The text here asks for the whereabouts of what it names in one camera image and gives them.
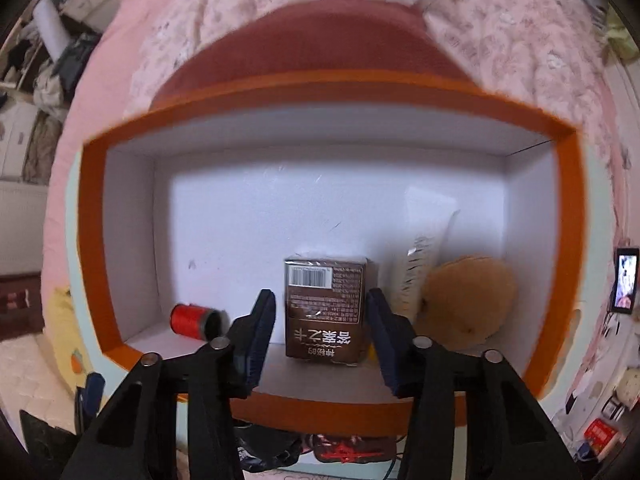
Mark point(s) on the pink printed blanket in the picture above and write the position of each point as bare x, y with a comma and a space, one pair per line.
525, 35

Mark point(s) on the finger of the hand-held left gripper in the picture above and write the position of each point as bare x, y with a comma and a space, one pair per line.
94, 392

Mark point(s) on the brown plush toy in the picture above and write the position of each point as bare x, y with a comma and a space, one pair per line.
465, 300

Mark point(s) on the yellow-green garment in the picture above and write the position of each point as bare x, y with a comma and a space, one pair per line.
620, 35

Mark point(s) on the brown printed packet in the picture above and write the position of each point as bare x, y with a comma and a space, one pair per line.
320, 320

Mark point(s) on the white drawer cabinet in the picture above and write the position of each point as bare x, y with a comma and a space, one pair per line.
17, 135

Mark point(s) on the white paper roll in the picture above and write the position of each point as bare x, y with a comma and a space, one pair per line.
47, 22

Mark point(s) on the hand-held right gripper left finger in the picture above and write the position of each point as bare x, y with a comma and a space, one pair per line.
257, 340

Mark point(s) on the white orange lip balm tube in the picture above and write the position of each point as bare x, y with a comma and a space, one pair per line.
415, 270

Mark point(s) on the light green lap table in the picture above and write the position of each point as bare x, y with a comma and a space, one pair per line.
597, 220

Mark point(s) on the dark pouch with red print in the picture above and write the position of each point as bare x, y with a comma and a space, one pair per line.
350, 452

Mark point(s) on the pink bed sheet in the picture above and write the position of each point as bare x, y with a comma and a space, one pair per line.
100, 85

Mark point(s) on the pile of clothes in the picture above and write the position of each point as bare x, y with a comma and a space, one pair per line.
75, 60

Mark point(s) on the small red box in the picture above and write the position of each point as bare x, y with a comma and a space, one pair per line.
600, 435

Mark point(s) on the orange cardboard box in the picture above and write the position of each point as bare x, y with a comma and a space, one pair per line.
95, 260

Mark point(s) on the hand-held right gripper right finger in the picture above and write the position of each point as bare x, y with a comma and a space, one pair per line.
387, 345

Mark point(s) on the black phone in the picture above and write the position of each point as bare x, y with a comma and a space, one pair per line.
626, 280

